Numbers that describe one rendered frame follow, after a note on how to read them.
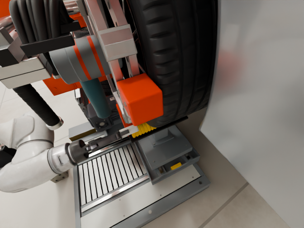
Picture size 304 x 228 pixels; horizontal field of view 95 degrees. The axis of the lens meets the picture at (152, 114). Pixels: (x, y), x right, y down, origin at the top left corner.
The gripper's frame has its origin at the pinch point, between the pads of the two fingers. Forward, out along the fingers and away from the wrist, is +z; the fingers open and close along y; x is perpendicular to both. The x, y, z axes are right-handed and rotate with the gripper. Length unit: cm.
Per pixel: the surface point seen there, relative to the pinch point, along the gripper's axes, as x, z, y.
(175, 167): -35, 20, -30
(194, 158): -36, 34, -31
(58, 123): 10.5, -18.7, 7.1
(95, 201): -37, -34, -42
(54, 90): 40, -33, -50
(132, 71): 14.1, 4.7, 22.4
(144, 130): -3.5, 7.3, -12.7
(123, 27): 21.2, 5.3, 27.2
